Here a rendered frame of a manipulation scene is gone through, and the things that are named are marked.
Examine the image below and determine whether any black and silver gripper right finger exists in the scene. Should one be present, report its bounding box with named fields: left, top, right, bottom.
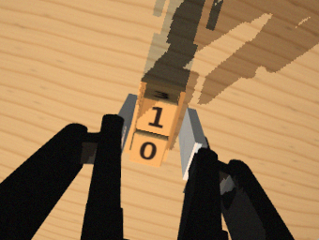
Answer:
left=177, top=107, right=295, bottom=240

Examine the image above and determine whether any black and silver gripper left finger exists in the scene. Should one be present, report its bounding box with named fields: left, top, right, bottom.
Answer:
left=0, top=93, right=138, bottom=240

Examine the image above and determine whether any orange wooden cube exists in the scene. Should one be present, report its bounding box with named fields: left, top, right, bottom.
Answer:
left=136, top=88, right=178, bottom=136
left=129, top=128, right=169, bottom=167

